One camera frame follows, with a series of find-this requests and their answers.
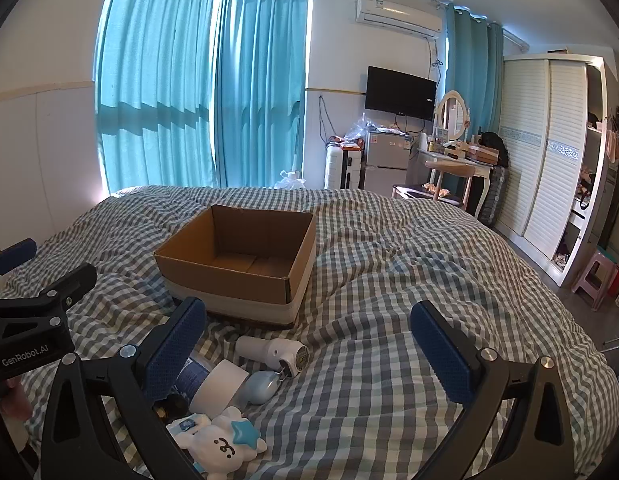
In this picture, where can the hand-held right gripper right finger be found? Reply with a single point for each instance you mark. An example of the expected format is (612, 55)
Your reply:
(442, 350)

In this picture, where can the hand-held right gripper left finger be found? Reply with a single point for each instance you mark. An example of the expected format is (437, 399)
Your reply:
(172, 355)

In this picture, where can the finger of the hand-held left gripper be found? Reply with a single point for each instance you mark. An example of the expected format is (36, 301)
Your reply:
(17, 252)
(74, 280)

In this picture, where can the blue bottle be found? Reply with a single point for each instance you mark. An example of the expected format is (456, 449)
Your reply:
(192, 375)

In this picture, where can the white tape roll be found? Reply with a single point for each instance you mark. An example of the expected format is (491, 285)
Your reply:
(217, 385)

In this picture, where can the white handheld device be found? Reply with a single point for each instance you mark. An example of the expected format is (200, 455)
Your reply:
(259, 347)

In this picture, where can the pale blue egg-shaped item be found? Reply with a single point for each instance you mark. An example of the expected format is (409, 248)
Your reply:
(259, 387)

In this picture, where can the white plush toy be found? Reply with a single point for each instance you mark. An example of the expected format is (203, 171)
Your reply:
(214, 447)

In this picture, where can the cardboard box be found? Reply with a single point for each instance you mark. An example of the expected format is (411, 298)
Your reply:
(229, 240)

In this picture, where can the grey checked blanket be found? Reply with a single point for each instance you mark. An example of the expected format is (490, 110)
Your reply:
(389, 270)

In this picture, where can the grey suitcase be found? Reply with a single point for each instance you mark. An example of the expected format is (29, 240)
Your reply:
(494, 195)

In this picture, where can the white dressing table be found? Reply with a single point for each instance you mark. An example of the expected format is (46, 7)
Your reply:
(482, 172)

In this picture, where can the wooden chair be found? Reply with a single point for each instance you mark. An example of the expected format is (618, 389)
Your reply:
(449, 167)

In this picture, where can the pink plastic stool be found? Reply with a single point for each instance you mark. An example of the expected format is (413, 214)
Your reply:
(604, 260)

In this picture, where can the silver small fridge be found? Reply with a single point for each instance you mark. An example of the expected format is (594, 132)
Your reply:
(387, 160)

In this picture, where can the black bag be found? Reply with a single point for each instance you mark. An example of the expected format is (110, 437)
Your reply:
(494, 147)

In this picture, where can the wide teal curtain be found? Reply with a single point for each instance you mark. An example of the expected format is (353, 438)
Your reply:
(154, 85)

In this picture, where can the clear water jug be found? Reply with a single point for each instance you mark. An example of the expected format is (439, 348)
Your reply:
(289, 180)

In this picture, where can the white ribbed suitcase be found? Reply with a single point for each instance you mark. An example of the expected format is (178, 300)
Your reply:
(334, 167)

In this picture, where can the white sliding wardrobe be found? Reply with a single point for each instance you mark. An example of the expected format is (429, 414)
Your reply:
(544, 160)

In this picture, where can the orange snack bag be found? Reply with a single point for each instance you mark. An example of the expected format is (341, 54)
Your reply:
(347, 146)

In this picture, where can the oval white mirror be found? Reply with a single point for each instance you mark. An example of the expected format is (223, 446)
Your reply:
(457, 115)

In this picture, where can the clear plastic bag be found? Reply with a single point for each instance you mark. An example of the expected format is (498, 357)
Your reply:
(362, 127)

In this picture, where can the narrow teal curtain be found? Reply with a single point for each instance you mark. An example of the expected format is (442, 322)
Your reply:
(469, 60)

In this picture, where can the white air conditioner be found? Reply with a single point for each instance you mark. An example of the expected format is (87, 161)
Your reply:
(397, 15)

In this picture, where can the black wall television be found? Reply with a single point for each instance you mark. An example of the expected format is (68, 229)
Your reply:
(399, 92)

